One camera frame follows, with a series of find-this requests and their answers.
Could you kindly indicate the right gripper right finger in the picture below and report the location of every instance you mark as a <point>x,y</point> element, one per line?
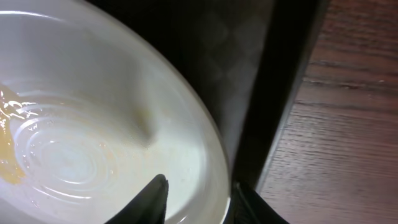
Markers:
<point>247,207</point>

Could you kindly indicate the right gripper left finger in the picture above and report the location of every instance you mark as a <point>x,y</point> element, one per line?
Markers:
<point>148,206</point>

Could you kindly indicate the cream white plate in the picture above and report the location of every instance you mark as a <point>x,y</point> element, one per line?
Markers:
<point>90,114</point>

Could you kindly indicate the large brown serving tray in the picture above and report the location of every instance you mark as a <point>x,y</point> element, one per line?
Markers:
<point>245,59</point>

